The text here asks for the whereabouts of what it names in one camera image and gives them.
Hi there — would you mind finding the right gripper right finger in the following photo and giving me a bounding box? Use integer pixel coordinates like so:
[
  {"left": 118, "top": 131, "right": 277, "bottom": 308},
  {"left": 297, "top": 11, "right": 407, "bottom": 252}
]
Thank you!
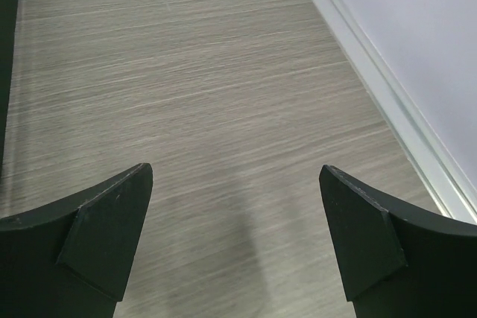
[{"left": 319, "top": 165, "right": 476, "bottom": 317}]

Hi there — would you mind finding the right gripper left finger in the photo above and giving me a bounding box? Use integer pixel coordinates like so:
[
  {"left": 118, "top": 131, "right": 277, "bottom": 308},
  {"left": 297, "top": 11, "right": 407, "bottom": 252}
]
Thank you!
[{"left": 1, "top": 163, "right": 153, "bottom": 317}]

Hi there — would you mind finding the black wire dish rack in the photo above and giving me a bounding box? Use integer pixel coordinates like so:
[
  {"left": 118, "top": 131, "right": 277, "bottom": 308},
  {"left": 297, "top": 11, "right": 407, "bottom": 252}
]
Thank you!
[{"left": 0, "top": 0, "right": 19, "bottom": 165}]

